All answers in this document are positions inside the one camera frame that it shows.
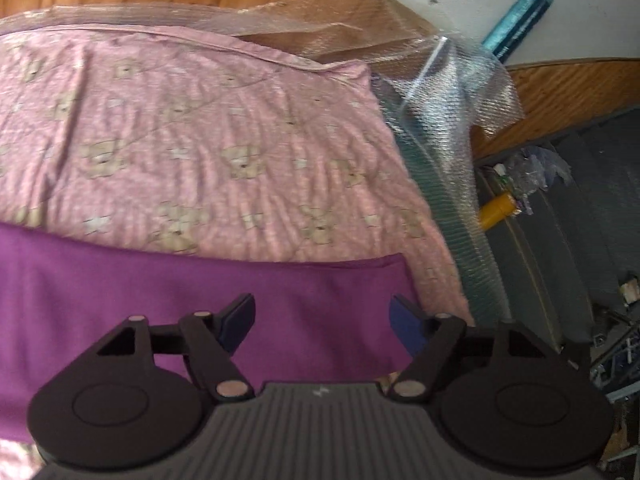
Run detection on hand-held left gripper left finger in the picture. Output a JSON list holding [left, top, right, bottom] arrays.
[[93, 293, 257, 404]]

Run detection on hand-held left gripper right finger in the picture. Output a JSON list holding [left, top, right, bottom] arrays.
[[387, 295, 569, 404]]

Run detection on purple garment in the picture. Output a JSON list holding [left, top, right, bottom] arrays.
[[0, 222, 427, 445]]

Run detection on clear bubble wrap sheet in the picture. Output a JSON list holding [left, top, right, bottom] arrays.
[[0, 0, 527, 322]]

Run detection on crumpled clear plastic bag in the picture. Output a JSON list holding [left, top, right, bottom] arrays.
[[499, 144, 572, 202]]

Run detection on wooden side panel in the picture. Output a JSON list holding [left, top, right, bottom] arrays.
[[470, 59, 640, 159]]

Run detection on teal foil roll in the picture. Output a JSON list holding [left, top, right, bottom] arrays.
[[481, 0, 555, 59]]

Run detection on yellow plastic bottle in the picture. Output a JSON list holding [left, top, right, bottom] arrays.
[[479, 192, 517, 232]]

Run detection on pink bear print blanket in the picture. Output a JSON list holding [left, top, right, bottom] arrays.
[[0, 25, 477, 480]]

